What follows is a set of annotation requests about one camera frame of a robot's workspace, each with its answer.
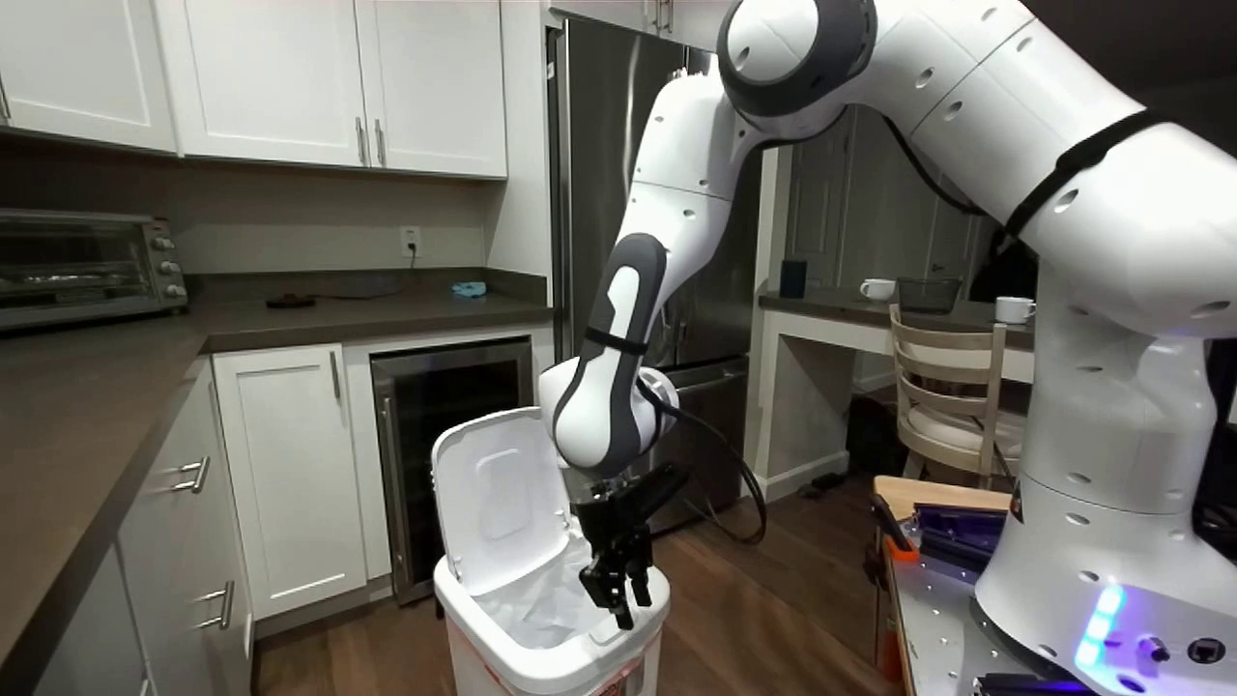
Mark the small blue dish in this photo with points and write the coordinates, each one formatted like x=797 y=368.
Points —
x=468 y=289

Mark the white bowl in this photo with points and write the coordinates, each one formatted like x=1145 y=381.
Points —
x=875 y=289

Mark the wooden board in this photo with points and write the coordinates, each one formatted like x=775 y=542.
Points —
x=940 y=494

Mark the black undercounter beverage cooler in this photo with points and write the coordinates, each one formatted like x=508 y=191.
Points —
x=451 y=447

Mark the robot mounting table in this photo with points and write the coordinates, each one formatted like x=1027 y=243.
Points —
x=940 y=632

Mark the stainless steel refrigerator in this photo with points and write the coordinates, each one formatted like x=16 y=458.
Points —
x=670 y=195

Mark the white trash bag liner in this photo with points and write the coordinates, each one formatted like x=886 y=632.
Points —
x=545 y=604

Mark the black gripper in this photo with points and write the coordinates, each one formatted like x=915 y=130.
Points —
x=624 y=507

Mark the wooden slat chair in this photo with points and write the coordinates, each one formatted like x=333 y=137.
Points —
x=950 y=401

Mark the small black speaker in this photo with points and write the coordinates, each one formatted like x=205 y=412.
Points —
x=793 y=278

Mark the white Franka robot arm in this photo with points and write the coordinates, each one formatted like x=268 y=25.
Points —
x=1134 y=235

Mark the white mug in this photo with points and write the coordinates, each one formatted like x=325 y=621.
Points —
x=1014 y=310

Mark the white wall outlet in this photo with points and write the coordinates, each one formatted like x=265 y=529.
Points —
x=413 y=243

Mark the white trash bin body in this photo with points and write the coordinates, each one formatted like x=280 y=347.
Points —
x=567 y=664

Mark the silver toaster oven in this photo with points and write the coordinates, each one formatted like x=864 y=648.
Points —
x=82 y=273

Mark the white built-in desk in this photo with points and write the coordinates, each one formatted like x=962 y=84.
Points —
x=826 y=350

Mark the black orange clamp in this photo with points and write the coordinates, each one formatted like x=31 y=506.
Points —
x=899 y=536

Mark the white upper cabinet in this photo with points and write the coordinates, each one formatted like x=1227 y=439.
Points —
x=333 y=79
x=82 y=64

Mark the small black flat object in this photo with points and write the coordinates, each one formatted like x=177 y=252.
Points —
x=290 y=298

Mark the white lower cabinet door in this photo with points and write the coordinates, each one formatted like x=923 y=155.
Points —
x=290 y=478

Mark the white drawer stack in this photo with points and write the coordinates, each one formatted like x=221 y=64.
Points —
x=169 y=542

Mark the white bin lid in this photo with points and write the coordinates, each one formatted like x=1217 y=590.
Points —
x=497 y=506

